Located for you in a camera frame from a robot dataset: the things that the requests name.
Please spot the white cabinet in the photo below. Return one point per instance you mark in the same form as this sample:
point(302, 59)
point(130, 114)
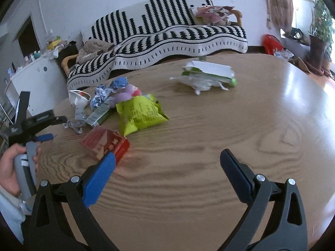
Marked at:
point(46, 82)

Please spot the torn white green package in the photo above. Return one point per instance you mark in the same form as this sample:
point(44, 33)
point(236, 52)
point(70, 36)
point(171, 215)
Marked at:
point(202, 76)

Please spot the white crumpled paper cup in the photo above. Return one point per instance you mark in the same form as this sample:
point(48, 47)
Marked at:
point(79, 100)

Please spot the beige plush on sofa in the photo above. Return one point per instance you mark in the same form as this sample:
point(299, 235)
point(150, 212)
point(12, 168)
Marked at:
point(93, 48)

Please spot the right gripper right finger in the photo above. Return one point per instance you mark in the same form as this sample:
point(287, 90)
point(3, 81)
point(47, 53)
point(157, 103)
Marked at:
point(274, 218)

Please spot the twisted white green wrapper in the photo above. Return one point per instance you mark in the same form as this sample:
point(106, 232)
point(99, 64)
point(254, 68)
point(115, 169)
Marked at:
point(75, 125)

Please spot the red snack box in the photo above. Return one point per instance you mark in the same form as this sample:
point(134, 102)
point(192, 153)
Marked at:
point(100, 141)

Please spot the red plastic bag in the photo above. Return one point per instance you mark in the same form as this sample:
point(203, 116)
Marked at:
point(271, 44)

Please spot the light blue sleeve forearm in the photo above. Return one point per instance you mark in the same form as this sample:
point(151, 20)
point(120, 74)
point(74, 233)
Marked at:
point(14, 212)

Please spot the black white striped sofa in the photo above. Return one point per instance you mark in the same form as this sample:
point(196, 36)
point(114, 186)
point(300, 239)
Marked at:
point(146, 33)

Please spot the potted plant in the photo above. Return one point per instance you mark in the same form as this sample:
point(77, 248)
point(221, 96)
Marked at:
point(315, 24)

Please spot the pink patterned cushion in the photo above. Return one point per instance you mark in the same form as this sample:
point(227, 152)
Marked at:
point(212, 15)

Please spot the yellow-green snack bag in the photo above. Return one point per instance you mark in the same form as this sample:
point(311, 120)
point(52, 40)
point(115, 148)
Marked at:
point(140, 112)

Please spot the crumpled blue silver foil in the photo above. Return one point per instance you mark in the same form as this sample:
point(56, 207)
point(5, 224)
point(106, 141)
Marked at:
point(106, 94)

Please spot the blue fingertip of the left gripper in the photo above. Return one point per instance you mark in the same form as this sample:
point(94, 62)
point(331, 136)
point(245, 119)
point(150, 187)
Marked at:
point(44, 137)

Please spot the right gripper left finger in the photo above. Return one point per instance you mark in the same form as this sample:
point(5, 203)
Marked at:
point(61, 218)

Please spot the person's left hand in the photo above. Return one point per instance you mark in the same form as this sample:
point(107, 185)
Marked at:
point(8, 175)

